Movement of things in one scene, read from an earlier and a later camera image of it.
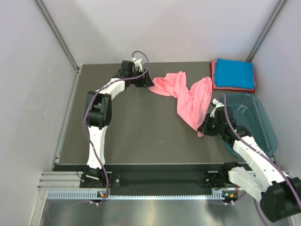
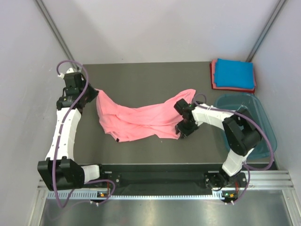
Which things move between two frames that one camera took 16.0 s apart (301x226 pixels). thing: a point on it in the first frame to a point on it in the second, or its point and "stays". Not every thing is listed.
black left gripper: x=146 y=82 to x=94 y=93
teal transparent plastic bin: x=246 y=111 stays
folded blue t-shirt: x=233 y=74 stays
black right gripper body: x=213 y=127 to x=186 y=128
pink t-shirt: x=192 y=103 to x=160 y=121
